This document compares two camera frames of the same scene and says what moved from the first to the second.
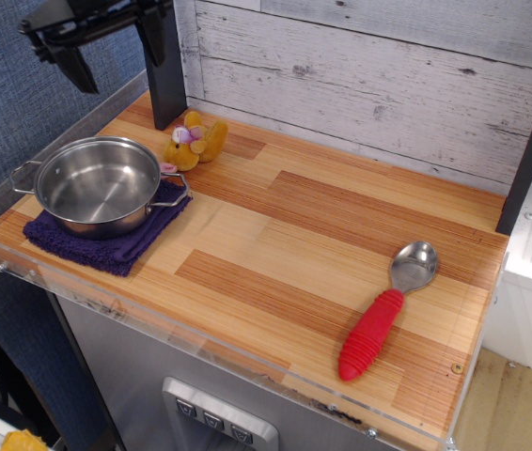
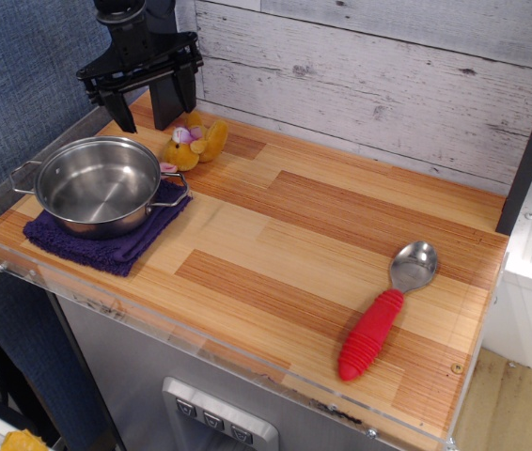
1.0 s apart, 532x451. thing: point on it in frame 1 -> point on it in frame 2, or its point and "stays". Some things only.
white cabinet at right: x=527 y=320 stays
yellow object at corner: x=23 y=440 stays
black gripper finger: x=151 y=26 -> x=186 y=87
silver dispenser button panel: x=200 y=419 stays
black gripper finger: x=71 y=62 -> x=119 y=112
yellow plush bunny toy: x=194 y=142 stays
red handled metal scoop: x=413 y=267 stays
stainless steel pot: x=99 y=186 stays
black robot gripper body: x=70 y=23 -> x=135 y=58
